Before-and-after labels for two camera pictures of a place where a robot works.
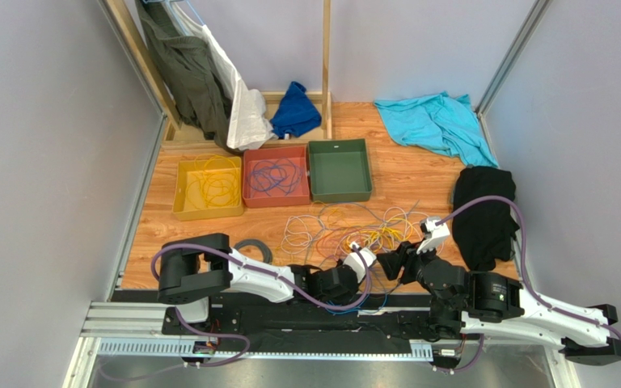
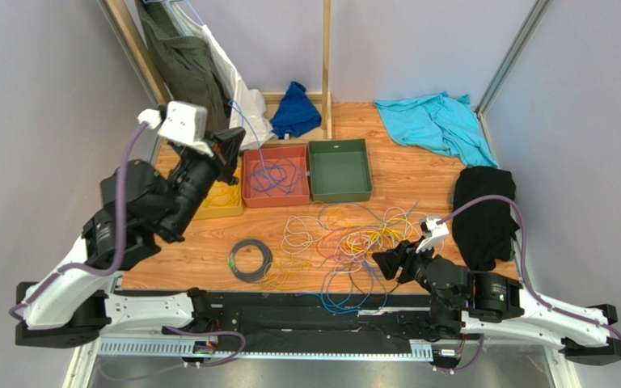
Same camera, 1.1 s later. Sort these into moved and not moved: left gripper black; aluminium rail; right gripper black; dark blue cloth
Moved: left gripper black
Not moved: aluminium rail; dark blue cloth; right gripper black
